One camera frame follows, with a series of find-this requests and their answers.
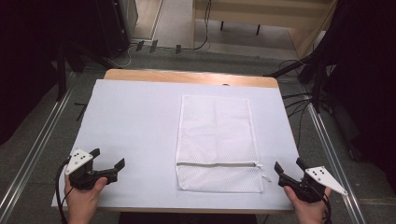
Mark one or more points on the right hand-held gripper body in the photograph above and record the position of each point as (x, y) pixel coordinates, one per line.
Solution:
(314, 183)

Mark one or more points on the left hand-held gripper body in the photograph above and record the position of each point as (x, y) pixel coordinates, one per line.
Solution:
(79, 160)

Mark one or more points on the white mesh laundry bag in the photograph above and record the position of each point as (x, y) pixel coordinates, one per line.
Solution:
(218, 140)

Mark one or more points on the person's right hand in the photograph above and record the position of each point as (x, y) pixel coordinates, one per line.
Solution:
(308, 210)

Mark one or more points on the person's left hand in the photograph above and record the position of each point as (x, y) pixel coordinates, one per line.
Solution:
(82, 202)

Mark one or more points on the white table cover sheet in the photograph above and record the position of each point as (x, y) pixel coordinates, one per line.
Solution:
(134, 130)

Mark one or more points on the person's dark clothing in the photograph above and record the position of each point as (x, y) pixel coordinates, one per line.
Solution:
(186, 218)

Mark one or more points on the black metal stand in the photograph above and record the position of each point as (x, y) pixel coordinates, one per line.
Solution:
(61, 71)

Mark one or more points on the black tripod stand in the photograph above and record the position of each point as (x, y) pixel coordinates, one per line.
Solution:
(311, 68)

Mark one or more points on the dark curtain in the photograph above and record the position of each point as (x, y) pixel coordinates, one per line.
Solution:
(364, 77)
(28, 62)

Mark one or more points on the wooden table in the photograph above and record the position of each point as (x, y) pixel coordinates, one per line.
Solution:
(186, 76)

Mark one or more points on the grey power plug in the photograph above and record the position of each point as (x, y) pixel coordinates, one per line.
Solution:
(153, 46)
(178, 49)

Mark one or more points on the black equipment cabinet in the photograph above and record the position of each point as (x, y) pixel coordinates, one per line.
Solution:
(112, 25)

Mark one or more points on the light wooden bench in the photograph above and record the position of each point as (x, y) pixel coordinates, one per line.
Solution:
(264, 18)

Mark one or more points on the metal floor rail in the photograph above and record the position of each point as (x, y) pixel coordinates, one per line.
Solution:
(336, 161)
(34, 149)

